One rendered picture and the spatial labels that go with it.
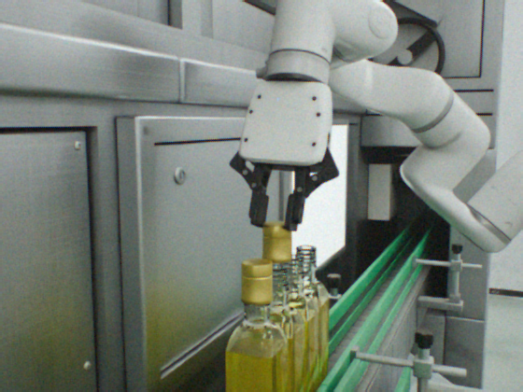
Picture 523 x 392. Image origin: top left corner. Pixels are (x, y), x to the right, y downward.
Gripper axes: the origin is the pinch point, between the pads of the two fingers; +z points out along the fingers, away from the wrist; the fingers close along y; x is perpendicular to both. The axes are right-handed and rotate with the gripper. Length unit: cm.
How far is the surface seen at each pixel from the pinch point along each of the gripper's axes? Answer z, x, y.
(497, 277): -19, 393, 39
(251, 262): 6.4, -4.1, -0.4
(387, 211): -19, 117, -6
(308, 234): -2, 51, -11
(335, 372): 19.3, 19.4, 5.4
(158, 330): 15.8, -1.9, -11.6
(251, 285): 8.8, -4.4, 0.1
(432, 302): 8, 90, 13
